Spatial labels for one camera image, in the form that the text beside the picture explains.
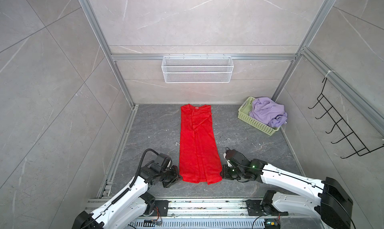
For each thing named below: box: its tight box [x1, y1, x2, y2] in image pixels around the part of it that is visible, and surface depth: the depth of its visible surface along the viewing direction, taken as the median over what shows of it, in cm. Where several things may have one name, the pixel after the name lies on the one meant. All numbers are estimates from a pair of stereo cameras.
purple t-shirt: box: [249, 96, 288, 128], surface depth 106 cm
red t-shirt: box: [179, 104, 223, 185], surface depth 97 cm
